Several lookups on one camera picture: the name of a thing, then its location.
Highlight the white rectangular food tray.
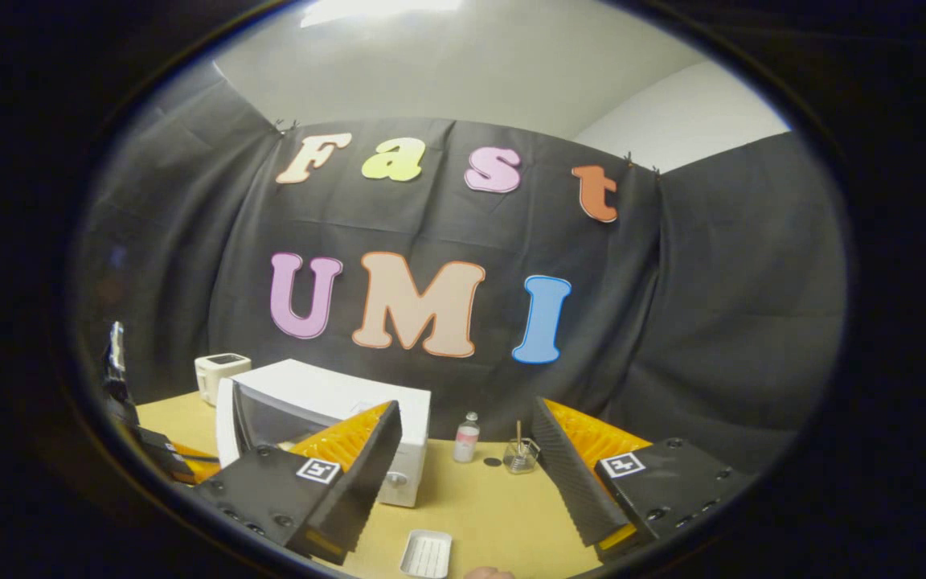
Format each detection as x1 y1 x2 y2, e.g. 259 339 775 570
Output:
399 528 453 579

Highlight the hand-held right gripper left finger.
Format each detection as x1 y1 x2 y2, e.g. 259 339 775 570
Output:
194 400 404 566

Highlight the white toaster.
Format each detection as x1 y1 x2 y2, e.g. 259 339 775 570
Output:
195 352 252 407

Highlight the black backdrop cloth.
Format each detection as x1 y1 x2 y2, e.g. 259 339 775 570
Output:
73 60 848 475

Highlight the white microwave oven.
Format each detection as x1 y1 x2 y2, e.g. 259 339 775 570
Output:
215 359 432 509

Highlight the small clear bottle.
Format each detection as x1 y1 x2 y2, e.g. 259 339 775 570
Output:
453 412 481 464

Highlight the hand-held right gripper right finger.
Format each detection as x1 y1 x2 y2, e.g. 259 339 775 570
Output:
531 396 757 561

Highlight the small glass jar with stick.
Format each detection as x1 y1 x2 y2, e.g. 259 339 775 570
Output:
503 420 540 475

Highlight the ceiling light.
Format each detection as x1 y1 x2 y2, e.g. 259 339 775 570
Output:
300 0 464 29

